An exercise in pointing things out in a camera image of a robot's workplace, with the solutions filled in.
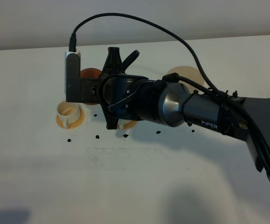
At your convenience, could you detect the orange coaster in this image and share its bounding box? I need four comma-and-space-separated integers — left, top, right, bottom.
55, 108, 85, 129
123, 120, 137, 130

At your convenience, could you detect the left white teacup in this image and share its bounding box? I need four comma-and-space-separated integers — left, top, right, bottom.
56, 101, 84, 129

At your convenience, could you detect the left orange coaster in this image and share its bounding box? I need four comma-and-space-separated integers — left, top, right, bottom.
55, 108, 85, 129

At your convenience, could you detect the right orange coaster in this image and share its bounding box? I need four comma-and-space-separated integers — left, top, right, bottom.
123, 120, 137, 130

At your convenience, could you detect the beige teapot coaster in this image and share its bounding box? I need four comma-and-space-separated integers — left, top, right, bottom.
167, 66, 205, 86

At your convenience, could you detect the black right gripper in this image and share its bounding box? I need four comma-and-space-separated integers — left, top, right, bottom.
81, 47, 163, 130

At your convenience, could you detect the right white teacup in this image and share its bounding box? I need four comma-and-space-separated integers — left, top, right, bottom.
118, 119, 128, 130

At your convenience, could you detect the brown clay teapot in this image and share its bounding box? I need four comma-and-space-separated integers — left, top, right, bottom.
79, 68, 102, 106

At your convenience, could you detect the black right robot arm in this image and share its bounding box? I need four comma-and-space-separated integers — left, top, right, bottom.
79, 47, 270, 181

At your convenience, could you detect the white teacup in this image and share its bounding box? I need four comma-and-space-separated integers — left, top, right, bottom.
56, 101, 84, 129
118, 119, 128, 130

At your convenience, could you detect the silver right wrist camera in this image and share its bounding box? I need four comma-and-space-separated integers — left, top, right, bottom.
65, 50, 81, 103

